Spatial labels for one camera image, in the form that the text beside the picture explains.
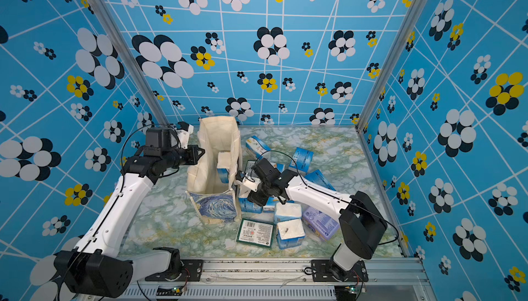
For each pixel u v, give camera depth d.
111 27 0.79
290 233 0.70
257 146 0.99
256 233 0.77
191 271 0.73
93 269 0.37
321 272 0.72
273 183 0.62
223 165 0.89
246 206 0.82
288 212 0.75
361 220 0.44
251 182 0.71
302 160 0.97
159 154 0.56
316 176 0.91
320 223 0.79
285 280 0.72
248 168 0.96
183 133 0.67
